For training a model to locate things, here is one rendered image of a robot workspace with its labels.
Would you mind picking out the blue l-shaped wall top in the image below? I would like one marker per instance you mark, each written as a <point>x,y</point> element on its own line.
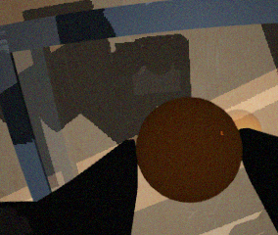
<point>138,19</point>

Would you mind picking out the clear low walls forming corner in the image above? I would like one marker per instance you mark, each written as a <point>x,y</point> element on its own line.
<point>43,115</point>

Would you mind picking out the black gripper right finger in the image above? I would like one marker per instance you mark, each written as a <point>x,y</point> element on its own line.
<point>260,158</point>

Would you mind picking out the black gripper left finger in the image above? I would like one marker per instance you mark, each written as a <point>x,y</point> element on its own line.
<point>101,200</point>

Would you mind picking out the dark brown ball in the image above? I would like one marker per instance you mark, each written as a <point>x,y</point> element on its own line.
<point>188,149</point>

